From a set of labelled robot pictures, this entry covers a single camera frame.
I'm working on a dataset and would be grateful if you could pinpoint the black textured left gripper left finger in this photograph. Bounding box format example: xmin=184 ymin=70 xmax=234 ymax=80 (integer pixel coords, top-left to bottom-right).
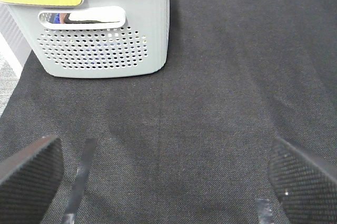
xmin=1 ymin=135 xmax=64 ymax=223

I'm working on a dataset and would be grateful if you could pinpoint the black textured left gripper right finger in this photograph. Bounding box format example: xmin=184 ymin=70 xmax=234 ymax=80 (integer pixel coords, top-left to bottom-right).
xmin=269 ymin=138 xmax=336 ymax=223

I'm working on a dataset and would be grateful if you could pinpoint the black tape strip on table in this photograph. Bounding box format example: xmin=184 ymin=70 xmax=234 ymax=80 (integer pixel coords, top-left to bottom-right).
xmin=61 ymin=139 xmax=97 ymax=224

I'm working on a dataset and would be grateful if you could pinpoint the grey perforated plastic basket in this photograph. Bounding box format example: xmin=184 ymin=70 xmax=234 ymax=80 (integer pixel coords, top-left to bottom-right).
xmin=1 ymin=0 xmax=170 ymax=79

